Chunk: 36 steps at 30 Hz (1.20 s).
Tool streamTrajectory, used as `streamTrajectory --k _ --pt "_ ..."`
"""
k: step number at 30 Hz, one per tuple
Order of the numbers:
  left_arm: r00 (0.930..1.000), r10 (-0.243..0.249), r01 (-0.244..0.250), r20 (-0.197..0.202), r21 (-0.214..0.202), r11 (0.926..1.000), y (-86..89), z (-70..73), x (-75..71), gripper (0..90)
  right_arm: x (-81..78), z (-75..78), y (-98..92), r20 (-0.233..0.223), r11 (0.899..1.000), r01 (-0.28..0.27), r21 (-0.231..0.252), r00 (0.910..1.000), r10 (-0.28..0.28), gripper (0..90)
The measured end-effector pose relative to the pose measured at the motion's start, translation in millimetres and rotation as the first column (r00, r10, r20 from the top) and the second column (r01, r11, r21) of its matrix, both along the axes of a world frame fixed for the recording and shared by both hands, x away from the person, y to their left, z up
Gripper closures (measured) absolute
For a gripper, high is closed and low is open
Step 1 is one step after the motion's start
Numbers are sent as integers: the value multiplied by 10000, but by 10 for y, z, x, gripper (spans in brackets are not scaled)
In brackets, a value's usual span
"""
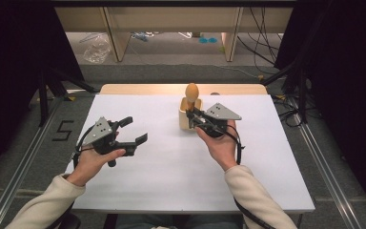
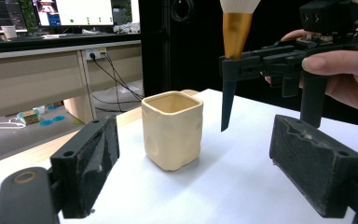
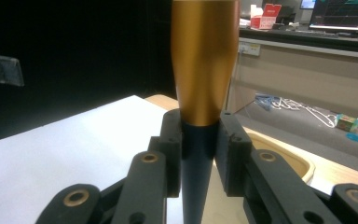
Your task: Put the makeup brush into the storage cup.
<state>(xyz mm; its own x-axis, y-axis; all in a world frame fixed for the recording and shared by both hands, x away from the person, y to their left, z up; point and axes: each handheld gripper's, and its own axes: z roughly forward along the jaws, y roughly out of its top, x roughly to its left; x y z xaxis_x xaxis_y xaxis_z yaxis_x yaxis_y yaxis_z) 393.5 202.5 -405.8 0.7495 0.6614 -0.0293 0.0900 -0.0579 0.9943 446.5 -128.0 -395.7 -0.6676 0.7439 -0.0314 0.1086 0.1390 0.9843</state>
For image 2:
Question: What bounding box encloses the cream square ceramic cup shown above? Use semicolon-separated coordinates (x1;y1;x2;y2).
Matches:
141;91;204;172

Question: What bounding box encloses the coiled black cable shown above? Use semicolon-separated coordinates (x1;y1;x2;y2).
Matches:
170;0;198;23

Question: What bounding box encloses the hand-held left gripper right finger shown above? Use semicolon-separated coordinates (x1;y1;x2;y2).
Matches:
268;114;358;218

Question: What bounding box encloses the beige office desk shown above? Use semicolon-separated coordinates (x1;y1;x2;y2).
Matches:
0;32;144;124

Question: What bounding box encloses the green cardboard box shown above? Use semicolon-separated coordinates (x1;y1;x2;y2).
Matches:
18;109;41;126

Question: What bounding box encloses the white paper cup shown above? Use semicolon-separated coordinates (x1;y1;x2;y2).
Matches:
1;25;19;40

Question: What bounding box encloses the white wall socket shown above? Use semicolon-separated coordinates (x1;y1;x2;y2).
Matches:
85;47;107;61

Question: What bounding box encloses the bright computer monitor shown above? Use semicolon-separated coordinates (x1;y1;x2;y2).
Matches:
32;0;116;28

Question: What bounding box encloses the dark computer monitor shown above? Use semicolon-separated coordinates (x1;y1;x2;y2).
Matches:
0;0;29;33

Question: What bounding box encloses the black power cable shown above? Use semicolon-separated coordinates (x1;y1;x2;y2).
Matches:
91;55;145;101
92;52;145;114

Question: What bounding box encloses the black curtain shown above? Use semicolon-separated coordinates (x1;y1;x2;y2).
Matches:
138;0;358;130

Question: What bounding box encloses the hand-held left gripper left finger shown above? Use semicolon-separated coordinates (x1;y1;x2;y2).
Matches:
49;115;120;219

